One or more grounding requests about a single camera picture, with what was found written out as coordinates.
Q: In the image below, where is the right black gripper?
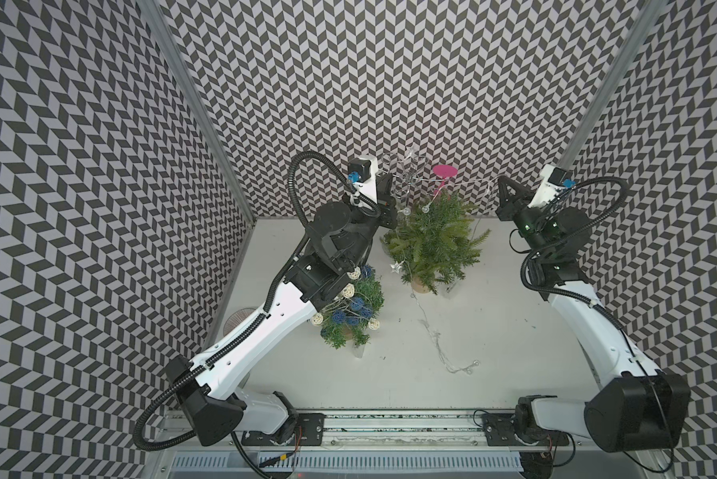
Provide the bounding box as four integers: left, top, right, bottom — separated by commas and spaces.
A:
496, 172, 552, 255

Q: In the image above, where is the thin wire fairy light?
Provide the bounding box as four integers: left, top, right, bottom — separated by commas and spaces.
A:
390, 172, 503, 376

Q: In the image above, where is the light green fern tree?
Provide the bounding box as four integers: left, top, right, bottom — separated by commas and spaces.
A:
382, 193, 490, 295

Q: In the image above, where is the rattan ball string light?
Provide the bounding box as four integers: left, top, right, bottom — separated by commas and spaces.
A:
308, 265, 384, 331

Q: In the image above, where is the dark green christmas tree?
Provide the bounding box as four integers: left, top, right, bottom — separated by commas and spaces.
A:
308, 265, 384, 349

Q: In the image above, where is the clear battery box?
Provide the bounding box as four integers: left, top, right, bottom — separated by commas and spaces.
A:
350, 342, 366, 359

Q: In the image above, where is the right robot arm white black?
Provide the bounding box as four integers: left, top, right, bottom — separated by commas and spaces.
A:
496, 168, 691, 474

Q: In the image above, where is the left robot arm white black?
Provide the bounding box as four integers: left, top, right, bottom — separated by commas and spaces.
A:
133, 151, 395, 452

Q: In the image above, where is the chrome jewelry stand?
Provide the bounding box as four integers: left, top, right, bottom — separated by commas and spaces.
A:
379, 146, 435, 218

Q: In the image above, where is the pink hourglass ornament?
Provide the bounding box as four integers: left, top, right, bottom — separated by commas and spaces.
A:
432, 165, 458, 198

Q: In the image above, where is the pink glass bowl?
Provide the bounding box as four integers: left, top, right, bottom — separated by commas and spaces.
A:
222, 307, 256, 336

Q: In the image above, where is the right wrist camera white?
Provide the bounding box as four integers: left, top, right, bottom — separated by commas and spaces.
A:
528, 164, 576, 209

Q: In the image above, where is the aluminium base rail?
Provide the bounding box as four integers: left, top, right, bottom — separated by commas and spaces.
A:
140, 409, 657, 478

